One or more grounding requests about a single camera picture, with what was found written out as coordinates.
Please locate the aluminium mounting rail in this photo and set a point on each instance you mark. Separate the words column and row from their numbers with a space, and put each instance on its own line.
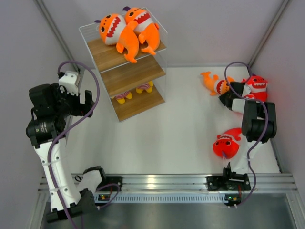
column 278, row 182

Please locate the striped yellow-footed plush left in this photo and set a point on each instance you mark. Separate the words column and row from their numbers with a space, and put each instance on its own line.
column 120, row 98

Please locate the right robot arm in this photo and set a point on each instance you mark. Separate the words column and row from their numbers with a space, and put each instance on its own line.
column 258, row 124

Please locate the red shark plush middle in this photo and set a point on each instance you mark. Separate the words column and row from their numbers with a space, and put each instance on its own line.
column 249, row 97

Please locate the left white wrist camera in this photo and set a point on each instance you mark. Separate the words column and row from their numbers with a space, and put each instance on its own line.
column 70, row 83

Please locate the large orange shark plush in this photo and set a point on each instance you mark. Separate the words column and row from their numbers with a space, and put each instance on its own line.
column 114, row 30

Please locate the red shark plush near corner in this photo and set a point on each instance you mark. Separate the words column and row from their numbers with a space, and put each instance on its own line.
column 258, row 87

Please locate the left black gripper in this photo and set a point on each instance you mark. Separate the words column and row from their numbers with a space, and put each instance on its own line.
column 81, row 109

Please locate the red shark plush front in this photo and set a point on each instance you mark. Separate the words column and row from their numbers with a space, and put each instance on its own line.
column 228, row 143

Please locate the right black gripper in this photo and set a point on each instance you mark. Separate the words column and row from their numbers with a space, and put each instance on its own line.
column 222, row 98

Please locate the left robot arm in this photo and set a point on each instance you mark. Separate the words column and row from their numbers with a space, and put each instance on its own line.
column 47, row 131

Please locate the white slotted cable duct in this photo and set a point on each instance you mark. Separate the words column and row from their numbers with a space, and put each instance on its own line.
column 160, row 198

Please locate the striped yellow-footed plush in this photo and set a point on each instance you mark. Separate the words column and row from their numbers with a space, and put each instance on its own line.
column 145, row 87
column 120, row 98

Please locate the striped yellow-footed plush right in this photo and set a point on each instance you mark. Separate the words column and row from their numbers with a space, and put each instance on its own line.
column 145, row 87

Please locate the white wire wooden shelf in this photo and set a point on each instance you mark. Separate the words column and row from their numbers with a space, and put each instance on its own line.
column 119, row 75

